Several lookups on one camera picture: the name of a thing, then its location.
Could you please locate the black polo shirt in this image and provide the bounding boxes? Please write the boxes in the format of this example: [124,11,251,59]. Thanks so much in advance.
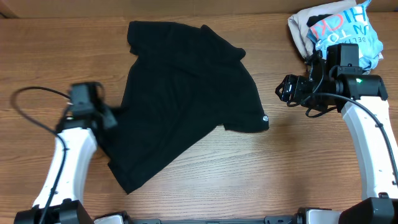
[100,21,269,194]

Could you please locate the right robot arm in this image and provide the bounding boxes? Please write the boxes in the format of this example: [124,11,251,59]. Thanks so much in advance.
[265,44,397,224]

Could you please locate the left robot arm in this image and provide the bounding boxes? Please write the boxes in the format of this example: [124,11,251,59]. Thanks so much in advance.
[10,82,117,224]

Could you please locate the beige folded garment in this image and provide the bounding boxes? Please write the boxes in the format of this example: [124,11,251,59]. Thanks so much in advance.
[287,0,371,74]

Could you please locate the black folded garment in pile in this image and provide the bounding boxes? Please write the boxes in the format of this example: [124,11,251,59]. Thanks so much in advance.
[307,14,331,27]

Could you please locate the light blue printed t-shirt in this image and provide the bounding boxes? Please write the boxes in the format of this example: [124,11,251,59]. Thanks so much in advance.
[307,0,383,71]

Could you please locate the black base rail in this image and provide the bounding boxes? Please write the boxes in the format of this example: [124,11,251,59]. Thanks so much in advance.
[93,211,343,224]

